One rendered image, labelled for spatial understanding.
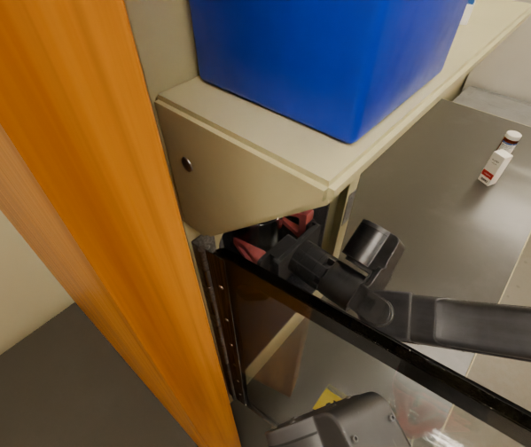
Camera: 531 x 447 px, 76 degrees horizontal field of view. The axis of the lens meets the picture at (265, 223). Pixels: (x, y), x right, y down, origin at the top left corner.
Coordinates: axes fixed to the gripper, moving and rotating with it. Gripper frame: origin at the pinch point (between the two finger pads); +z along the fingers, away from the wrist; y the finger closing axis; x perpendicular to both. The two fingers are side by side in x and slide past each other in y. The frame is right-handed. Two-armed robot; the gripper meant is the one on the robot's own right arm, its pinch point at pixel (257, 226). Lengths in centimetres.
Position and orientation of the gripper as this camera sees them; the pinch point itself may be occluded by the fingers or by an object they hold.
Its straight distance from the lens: 57.0
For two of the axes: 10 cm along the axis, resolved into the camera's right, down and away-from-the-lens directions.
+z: -7.4, -4.9, 4.5
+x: 0.1, 6.7, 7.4
